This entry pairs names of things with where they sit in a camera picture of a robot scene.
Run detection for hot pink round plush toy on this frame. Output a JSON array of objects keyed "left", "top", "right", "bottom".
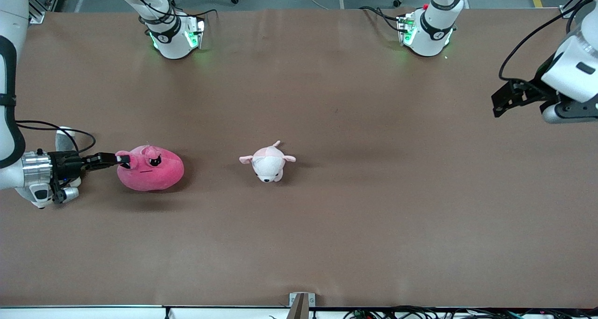
[{"left": 115, "top": 145, "right": 185, "bottom": 191}]

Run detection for pale pink plush pig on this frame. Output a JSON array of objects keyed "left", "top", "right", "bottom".
[{"left": 239, "top": 141, "right": 297, "bottom": 183}]

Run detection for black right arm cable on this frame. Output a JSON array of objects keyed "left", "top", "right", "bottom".
[{"left": 16, "top": 120, "right": 97, "bottom": 154}]

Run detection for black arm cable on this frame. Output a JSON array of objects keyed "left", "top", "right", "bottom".
[
  {"left": 498, "top": 0, "right": 598, "bottom": 84},
  {"left": 16, "top": 120, "right": 97, "bottom": 154}
]

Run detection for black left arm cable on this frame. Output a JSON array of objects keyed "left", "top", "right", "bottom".
[{"left": 498, "top": 0, "right": 598, "bottom": 84}]

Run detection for aluminium extrusion frame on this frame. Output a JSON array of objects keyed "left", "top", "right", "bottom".
[
  {"left": 28, "top": 0, "right": 59, "bottom": 24},
  {"left": 560, "top": 0, "right": 587, "bottom": 17}
]

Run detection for white table edge rail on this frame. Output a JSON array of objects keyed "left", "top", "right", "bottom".
[{"left": 0, "top": 305, "right": 290, "bottom": 319}]

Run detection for black left base cables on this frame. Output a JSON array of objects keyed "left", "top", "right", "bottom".
[{"left": 359, "top": 5, "right": 405, "bottom": 34}]

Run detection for black base cables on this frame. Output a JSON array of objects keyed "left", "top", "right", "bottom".
[
  {"left": 140, "top": 0, "right": 219, "bottom": 26},
  {"left": 359, "top": 5, "right": 405, "bottom": 34}
]

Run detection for black right base cables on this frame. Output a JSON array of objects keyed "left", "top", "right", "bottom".
[{"left": 140, "top": 0, "right": 219, "bottom": 26}]

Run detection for tangled cable bundle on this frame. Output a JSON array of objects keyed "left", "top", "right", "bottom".
[{"left": 343, "top": 305, "right": 598, "bottom": 319}]

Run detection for brown post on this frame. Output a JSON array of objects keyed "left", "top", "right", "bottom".
[{"left": 286, "top": 294, "right": 310, "bottom": 319}]

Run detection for grey metal bracket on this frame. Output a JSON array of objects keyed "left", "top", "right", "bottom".
[{"left": 289, "top": 292, "right": 316, "bottom": 307}]

